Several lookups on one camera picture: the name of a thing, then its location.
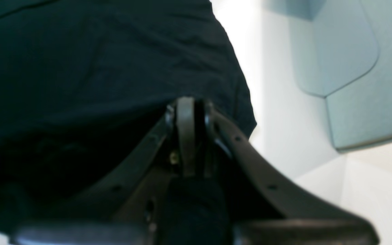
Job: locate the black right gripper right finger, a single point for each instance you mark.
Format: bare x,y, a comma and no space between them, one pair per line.
267,208

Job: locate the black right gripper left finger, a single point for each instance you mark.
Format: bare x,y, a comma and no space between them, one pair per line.
125,207

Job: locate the black T-shirt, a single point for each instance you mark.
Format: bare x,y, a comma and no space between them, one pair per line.
82,81

